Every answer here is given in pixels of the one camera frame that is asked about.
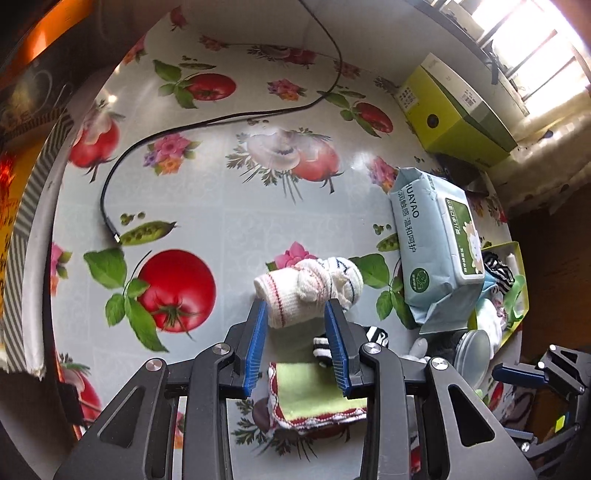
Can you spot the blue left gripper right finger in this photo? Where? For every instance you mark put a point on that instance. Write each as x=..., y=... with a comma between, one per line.
x=340, y=345

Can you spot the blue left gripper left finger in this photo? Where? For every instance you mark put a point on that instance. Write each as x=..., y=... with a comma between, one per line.
x=254, y=336

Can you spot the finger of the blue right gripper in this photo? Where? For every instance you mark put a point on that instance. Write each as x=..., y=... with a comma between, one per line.
x=521, y=375

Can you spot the red edged green washcloth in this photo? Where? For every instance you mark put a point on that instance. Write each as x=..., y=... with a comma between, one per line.
x=304, y=397

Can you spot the white ankle sock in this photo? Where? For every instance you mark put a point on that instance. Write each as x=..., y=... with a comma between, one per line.
x=490, y=322

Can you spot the white knit glove ball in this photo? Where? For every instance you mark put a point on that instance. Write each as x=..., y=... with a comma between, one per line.
x=298, y=293

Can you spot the green microfibre cloth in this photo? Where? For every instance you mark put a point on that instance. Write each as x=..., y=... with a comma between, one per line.
x=515, y=303

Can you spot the yellow green shallow box lid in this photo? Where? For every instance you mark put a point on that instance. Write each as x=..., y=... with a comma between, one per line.
x=510, y=253

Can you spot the green wet wipes pack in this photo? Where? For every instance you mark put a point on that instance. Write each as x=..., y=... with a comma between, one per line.
x=440, y=248

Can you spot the black binder clip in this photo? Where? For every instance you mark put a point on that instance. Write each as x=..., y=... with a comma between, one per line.
x=78, y=411

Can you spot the black smartphone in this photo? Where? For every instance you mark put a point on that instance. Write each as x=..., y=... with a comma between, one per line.
x=463, y=174

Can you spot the cream patterned curtain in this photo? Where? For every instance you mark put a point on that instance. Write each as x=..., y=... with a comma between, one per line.
x=545, y=172

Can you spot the green white carton box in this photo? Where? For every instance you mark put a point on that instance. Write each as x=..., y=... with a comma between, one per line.
x=471, y=103

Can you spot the yellow green shoe box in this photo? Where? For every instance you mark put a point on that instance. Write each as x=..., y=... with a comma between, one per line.
x=440, y=124

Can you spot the yellow striped food box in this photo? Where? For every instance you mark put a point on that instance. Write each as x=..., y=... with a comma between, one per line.
x=28, y=254

